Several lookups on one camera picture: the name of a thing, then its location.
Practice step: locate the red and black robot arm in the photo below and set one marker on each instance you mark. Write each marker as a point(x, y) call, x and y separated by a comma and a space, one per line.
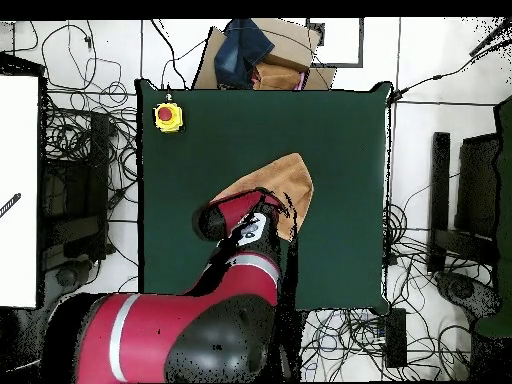
point(180, 332)

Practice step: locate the blue denim jeans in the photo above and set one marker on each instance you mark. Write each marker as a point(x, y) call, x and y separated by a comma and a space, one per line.
point(240, 52)

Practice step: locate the white board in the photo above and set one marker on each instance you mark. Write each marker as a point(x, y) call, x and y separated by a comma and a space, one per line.
point(18, 192)

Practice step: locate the black equipment rack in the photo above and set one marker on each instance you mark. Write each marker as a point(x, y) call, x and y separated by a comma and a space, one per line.
point(76, 200)

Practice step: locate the black floor bar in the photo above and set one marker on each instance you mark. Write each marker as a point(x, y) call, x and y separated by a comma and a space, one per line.
point(439, 200)

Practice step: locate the black power box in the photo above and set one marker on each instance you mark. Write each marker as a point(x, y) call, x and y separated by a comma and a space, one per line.
point(396, 340)

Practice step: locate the black striped rod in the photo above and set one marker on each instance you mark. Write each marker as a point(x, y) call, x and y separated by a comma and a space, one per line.
point(10, 204)

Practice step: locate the tan terry towel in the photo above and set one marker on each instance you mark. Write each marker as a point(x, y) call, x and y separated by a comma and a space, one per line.
point(288, 176)

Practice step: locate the black stand frame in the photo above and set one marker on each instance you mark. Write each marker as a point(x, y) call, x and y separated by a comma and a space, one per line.
point(478, 188)

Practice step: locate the yellow emergency stop button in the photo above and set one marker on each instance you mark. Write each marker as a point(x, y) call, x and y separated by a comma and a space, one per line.
point(168, 116)

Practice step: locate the brown cardboard box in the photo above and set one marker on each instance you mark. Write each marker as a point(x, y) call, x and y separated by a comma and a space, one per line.
point(292, 44)

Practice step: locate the dark green table cloth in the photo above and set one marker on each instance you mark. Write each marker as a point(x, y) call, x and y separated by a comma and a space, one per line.
point(200, 160)

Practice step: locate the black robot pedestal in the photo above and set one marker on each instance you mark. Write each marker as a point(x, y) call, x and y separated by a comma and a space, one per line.
point(292, 352)

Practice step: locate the black square frame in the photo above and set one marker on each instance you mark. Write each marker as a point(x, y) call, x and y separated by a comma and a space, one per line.
point(361, 44)

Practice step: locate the orange-brown folded cloth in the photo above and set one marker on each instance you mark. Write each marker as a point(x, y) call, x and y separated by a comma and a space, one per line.
point(278, 76)

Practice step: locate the dark grey stand base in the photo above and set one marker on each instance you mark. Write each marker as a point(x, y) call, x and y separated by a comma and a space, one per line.
point(464, 290)
point(66, 278)

